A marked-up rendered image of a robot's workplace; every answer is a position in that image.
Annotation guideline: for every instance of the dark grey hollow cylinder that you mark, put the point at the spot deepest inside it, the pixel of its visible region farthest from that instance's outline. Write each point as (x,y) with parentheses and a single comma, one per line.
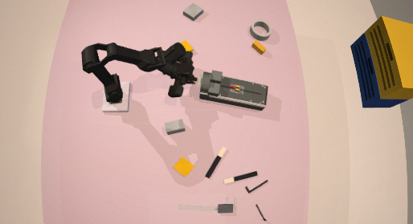
(257,35)

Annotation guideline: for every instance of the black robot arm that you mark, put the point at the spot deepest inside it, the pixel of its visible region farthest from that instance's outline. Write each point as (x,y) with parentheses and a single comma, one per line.
(145,60)

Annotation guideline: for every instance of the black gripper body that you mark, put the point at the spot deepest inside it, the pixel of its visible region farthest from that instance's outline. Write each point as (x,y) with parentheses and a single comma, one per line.
(177,89)

